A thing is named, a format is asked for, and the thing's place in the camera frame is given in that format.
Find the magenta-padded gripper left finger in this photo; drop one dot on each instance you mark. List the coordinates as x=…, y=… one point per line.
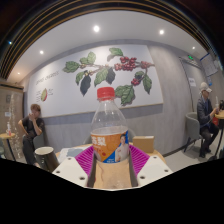
x=70, y=170

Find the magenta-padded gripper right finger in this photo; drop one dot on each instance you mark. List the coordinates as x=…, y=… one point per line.
x=153, y=168

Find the clear red-capped drink bottle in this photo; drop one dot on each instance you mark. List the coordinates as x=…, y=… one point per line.
x=108, y=120

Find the white printed paper sheet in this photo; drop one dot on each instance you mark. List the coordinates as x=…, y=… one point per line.
x=70, y=152

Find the black mug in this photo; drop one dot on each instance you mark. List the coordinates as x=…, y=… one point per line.
x=46, y=159

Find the person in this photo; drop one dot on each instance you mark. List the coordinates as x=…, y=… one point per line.
x=204, y=115
x=31, y=128

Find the small round wooden table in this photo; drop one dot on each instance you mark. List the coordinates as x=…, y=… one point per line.
x=6, y=136

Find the white paper door notice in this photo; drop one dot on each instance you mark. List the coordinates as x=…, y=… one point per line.
x=192, y=82

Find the green exit sign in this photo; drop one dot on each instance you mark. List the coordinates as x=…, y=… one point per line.
x=190, y=57

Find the round ceiling lights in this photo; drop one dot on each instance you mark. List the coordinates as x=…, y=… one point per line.
x=96, y=28

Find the coffee plant wall mural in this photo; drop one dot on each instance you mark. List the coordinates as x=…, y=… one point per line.
x=66, y=96

